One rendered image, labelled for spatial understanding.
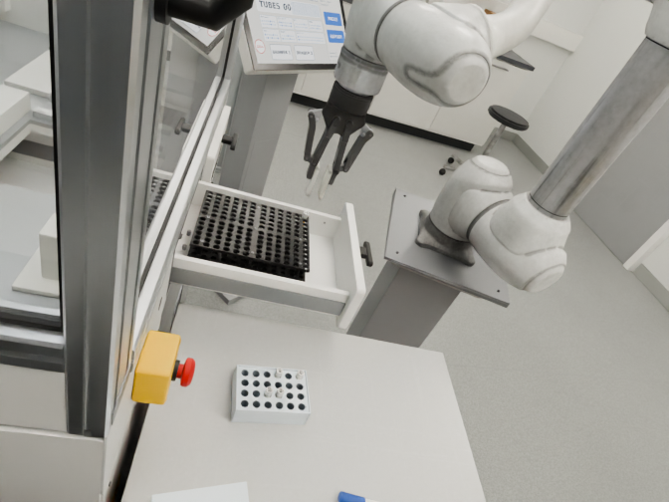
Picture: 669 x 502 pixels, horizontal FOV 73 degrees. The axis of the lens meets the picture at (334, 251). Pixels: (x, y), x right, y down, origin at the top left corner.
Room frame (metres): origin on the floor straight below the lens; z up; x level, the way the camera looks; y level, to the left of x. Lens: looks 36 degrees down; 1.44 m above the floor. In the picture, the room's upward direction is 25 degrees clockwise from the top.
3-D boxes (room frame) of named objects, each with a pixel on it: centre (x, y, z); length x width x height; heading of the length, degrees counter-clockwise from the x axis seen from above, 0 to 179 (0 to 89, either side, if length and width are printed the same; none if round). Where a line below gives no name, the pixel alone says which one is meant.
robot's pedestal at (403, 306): (1.20, -0.29, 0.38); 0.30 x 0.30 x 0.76; 5
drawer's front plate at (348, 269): (0.76, -0.03, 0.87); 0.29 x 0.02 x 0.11; 18
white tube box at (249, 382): (0.46, 0.00, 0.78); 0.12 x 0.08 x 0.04; 114
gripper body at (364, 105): (0.81, 0.09, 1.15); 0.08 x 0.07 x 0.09; 108
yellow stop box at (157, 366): (0.35, 0.15, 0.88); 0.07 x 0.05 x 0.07; 18
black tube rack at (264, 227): (0.70, 0.16, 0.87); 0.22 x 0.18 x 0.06; 108
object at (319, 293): (0.70, 0.17, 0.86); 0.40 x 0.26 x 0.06; 108
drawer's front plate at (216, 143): (0.96, 0.37, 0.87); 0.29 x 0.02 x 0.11; 18
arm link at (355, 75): (0.81, 0.09, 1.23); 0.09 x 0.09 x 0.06
